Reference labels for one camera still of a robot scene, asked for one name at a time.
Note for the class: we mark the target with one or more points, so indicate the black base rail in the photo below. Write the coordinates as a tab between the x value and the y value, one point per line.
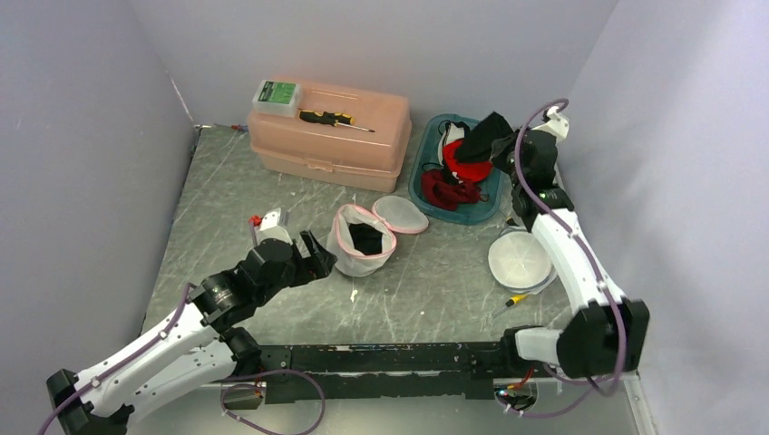
298	372

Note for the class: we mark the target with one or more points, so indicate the pink-trimmed mesh laundry bag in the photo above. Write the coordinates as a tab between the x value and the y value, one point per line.
392	215

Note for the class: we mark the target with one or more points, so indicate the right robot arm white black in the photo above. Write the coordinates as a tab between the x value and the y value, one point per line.
605	335

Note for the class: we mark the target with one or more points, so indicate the white mesh laundry bag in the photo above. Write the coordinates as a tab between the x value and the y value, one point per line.
519	263

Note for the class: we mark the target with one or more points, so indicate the clear green-label screw box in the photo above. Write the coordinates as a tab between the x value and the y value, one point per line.
277	98

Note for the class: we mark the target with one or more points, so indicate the black yellow screwdriver on toolbox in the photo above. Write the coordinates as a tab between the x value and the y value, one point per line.
333	119

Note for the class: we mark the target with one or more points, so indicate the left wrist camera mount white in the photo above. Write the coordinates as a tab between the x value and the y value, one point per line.
273	225

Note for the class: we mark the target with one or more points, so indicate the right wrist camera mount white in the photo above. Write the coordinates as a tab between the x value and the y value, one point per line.
555	123

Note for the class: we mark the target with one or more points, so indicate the yellow black screwdriver on table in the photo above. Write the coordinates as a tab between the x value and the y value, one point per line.
512	301

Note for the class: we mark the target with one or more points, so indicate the white black-trimmed bra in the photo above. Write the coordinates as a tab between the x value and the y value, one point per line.
450	132

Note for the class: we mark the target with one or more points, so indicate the black bra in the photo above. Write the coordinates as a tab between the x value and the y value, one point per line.
366	239
490	141

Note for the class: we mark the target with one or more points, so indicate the dark red bra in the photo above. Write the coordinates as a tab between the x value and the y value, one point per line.
447	194

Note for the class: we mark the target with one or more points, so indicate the teal plastic bin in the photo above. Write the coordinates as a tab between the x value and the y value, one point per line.
426	158

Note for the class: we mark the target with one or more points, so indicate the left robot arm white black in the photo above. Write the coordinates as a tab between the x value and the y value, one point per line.
198	342

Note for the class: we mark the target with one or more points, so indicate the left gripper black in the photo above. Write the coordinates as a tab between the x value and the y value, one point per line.
317	265

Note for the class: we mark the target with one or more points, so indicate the bright red bra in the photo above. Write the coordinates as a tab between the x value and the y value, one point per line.
473	172

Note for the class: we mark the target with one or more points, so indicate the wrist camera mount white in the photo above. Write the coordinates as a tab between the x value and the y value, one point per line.
555	123
273	225

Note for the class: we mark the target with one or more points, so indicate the pink plastic toolbox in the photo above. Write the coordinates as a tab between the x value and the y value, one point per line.
338	155

